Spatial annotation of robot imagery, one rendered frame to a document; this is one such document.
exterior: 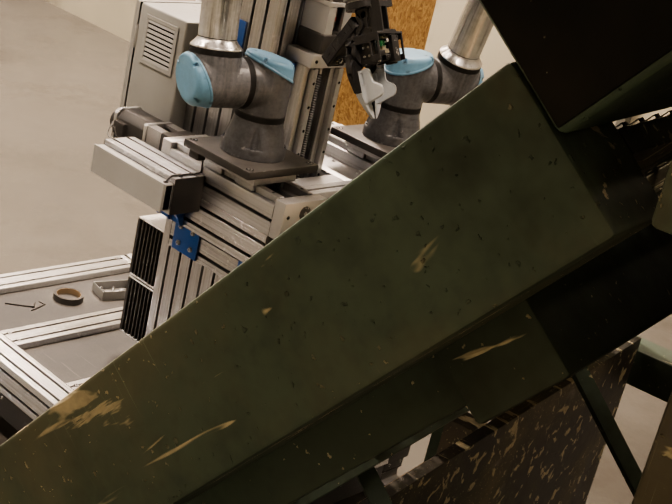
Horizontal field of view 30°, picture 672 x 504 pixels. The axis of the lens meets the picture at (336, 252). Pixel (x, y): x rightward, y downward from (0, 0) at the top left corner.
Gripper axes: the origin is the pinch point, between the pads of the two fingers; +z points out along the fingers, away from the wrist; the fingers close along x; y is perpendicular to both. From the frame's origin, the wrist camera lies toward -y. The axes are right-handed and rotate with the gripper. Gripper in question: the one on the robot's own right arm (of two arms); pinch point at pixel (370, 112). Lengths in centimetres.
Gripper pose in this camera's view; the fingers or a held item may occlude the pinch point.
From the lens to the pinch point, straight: 233.7
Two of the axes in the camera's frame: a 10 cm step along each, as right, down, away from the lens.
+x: 6.8, -1.3, 7.3
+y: 7.2, -0.7, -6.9
